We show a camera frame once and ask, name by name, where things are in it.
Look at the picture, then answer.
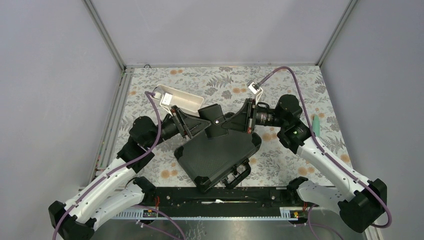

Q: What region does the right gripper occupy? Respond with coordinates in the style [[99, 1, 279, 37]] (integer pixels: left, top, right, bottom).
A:
[[221, 98, 287, 134]]

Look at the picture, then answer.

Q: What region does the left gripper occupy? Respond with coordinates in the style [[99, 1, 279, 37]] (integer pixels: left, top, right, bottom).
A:
[[146, 105, 212, 149]]

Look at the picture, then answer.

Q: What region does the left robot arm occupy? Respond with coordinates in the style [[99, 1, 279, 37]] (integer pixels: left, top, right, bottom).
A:
[[48, 106, 211, 240]]

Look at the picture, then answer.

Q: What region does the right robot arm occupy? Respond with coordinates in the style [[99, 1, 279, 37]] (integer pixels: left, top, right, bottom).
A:
[[221, 94, 388, 233]]

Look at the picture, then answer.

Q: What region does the white plastic tray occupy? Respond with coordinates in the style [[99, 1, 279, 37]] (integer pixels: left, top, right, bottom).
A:
[[152, 84, 204, 117]]

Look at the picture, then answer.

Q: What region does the floral tablecloth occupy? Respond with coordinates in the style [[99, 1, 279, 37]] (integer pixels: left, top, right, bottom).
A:
[[98, 66, 351, 187]]

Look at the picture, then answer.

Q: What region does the dark grey hard case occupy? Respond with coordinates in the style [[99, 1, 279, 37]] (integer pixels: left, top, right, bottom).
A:
[[173, 130, 262, 193]]

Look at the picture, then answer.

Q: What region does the mint green tube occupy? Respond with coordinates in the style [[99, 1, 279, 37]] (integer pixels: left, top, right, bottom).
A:
[[312, 114, 321, 137]]

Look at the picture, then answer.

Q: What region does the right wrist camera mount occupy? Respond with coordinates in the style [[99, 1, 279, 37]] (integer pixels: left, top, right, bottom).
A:
[[248, 81, 264, 104]]

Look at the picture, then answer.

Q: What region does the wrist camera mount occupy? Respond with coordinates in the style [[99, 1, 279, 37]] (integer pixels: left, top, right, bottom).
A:
[[248, 81, 264, 104], [154, 92, 173, 114]]

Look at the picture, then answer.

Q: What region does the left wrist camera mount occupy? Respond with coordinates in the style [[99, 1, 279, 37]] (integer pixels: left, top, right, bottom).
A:
[[154, 92, 173, 114]]

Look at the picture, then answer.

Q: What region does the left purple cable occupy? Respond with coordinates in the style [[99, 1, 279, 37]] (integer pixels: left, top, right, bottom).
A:
[[52, 91, 163, 240]]

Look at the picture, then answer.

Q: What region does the purple cable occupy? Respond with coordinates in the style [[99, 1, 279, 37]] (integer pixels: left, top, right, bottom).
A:
[[52, 91, 163, 240], [258, 66, 393, 229]]

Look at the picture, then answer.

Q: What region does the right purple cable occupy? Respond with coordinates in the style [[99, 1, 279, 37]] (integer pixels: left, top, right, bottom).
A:
[[258, 66, 393, 229]]

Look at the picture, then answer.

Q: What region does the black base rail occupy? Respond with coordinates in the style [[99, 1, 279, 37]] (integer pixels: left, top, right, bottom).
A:
[[124, 186, 319, 219]]

